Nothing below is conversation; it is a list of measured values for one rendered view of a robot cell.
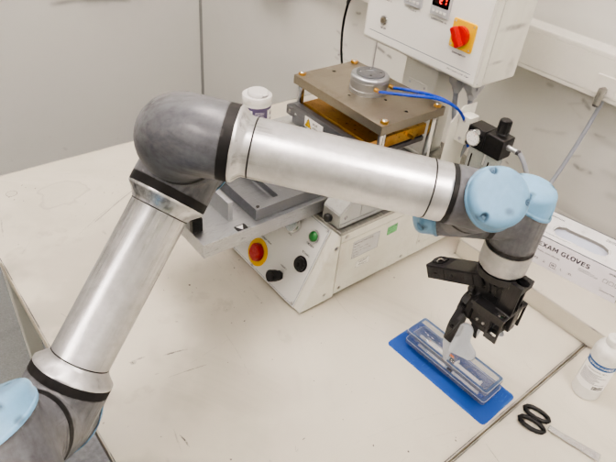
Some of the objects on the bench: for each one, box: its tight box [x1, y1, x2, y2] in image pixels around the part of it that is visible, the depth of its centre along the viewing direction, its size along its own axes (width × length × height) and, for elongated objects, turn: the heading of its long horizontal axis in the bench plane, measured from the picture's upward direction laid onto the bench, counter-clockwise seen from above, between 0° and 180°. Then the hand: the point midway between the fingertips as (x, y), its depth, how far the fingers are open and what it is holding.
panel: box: [233, 215, 332, 308], centre depth 120 cm, size 2×30×19 cm, turn 32°
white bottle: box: [572, 333, 616, 401], centre depth 101 cm, size 5×5×14 cm
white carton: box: [532, 211, 616, 303], centre depth 126 cm, size 12×23×7 cm, turn 42°
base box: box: [293, 213, 446, 314], centre depth 132 cm, size 54×38×17 cm
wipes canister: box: [242, 86, 272, 119], centre depth 166 cm, size 9×9×15 cm
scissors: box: [518, 403, 601, 462], centre depth 97 cm, size 14×6×1 cm, turn 47°
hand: (457, 342), depth 102 cm, fingers open, 8 cm apart
